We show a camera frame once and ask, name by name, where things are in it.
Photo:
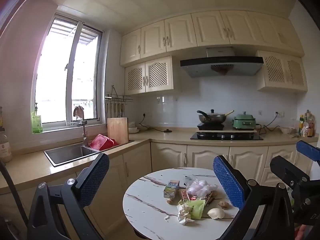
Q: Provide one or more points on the pink rag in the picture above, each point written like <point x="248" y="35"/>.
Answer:
<point x="78" y="111"/>

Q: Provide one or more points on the sliding window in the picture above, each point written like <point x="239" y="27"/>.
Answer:
<point x="55" y="80"/>

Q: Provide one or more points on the large ginger piece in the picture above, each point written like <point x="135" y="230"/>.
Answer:
<point x="223" y="205"/>

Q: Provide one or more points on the small ginger piece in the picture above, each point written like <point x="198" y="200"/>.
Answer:
<point x="170" y="201"/>

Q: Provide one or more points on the red white food wrapper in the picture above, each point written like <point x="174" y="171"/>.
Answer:
<point x="183" y="196"/>

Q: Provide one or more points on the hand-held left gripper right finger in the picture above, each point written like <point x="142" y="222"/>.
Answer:
<point x="228" y="182"/>

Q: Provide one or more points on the cream upper cabinets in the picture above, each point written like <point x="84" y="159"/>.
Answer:
<point x="180" y="32"/>

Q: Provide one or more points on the green snack packet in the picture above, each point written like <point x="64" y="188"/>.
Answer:
<point x="195" y="208"/>

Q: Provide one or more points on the black range hood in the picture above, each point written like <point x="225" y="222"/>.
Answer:
<point x="220" y="62"/>

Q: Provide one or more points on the small drink carton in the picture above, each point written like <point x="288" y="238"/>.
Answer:
<point x="171" y="190"/>

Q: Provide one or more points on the wide cream lattice cabinet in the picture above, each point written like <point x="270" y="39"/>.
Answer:
<point x="155" y="73"/>

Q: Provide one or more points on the white plastic bag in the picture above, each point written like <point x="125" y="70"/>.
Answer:
<point x="200" y="188"/>

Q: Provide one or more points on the beige kitchen countertop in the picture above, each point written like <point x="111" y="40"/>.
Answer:
<point x="25" y="165"/>

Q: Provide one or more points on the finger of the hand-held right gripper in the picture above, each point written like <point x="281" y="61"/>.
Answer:
<point x="287" y="170"/>
<point x="308" y="150"/>

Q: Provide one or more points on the white wall outlet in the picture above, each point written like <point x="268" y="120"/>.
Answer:
<point x="280" y="114"/>
<point x="147" y="115"/>

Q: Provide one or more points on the brown glass jar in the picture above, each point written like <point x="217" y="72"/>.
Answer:
<point x="5" y="150"/>

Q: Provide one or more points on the green dish soap bottle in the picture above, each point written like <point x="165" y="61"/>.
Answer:
<point x="37" y="122"/>

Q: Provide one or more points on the black gas stove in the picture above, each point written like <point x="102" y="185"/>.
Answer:
<point x="225" y="137"/>

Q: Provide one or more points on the metal faucet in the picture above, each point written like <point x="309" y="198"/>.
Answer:
<point x="84" y="132"/>

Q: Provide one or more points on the steel sink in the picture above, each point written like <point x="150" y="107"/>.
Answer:
<point x="67" y="153"/>

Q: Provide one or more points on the red plastic basket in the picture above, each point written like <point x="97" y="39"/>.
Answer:
<point x="100" y="141"/>

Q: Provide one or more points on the round marble table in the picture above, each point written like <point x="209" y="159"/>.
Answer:
<point x="147" y="205"/>

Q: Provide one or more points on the cluster of condiment bottles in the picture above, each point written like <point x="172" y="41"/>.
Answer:
<point x="306" y="127"/>

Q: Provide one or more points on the wall utensil rack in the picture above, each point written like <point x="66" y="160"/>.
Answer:
<point x="117" y="97"/>

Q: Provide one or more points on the black wok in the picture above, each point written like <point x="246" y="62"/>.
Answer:
<point x="212" y="118"/>

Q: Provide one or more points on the stack of white bowls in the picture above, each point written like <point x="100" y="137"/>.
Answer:
<point x="133" y="129"/>

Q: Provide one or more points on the white tissue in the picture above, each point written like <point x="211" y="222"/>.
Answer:
<point x="183" y="216"/>

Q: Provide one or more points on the cream cabinets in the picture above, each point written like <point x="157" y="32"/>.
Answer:
<point x="165" y="155"/>
<point x="180" y="32"/>

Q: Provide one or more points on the cream lower cabinets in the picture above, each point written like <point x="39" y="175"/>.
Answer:
<point x="165" y="155"/>

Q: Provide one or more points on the black gold snack wrapper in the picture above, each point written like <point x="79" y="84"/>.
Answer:
<point x="210" y="197"/>

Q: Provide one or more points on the narrow cream lattice cabinet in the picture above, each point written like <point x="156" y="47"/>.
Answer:
<point x="275" y="70"/>

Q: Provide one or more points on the black induction cooker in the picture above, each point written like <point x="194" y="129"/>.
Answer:
<point x="210" y="127"/>

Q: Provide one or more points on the wooden cutting board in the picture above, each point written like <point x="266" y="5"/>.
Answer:
<point x="117" y="130"/>

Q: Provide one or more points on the green electric cooker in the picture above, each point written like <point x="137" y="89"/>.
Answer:
<point x="243" y="122"/>

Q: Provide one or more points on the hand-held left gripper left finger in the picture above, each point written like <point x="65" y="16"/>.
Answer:
<point x="96" y="177"/>

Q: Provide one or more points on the white eggshell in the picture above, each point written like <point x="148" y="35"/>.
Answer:
<point x="216" y="213"/>

